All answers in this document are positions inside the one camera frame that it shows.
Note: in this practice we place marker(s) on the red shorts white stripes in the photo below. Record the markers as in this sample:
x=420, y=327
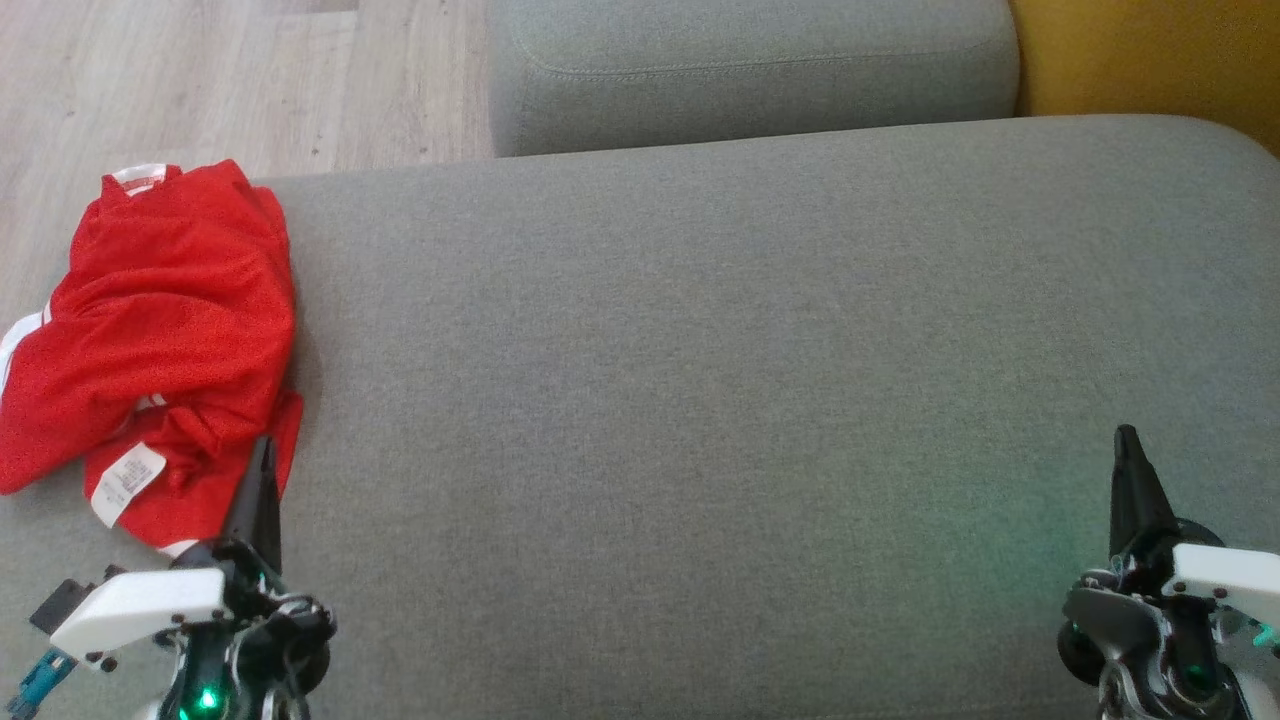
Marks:
x=150, y=360

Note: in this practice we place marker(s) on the large grey sofa seat cushion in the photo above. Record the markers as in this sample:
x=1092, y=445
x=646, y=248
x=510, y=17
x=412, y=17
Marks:
x=700, y=420

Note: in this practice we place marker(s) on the white and dark left gripper body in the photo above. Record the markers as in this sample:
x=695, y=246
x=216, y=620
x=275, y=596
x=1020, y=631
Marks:
x=140, y=605

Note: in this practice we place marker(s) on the white and dark right gripper body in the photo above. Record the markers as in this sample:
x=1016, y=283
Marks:
x=1150, y=620

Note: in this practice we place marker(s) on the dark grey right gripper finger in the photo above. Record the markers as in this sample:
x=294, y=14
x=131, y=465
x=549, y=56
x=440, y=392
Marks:
x=1138, y=500

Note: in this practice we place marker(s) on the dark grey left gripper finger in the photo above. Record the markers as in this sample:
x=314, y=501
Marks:
x=258, y=510

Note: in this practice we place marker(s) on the red numbered jersey white sleeves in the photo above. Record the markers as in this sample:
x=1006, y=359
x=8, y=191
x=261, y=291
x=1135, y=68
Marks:
x=180, y=235

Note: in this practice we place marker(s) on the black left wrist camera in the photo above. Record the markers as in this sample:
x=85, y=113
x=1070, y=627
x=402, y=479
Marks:
x=57, y=606

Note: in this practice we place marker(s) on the yellow sofa back cushion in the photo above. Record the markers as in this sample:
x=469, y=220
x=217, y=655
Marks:
x=1150, y=60

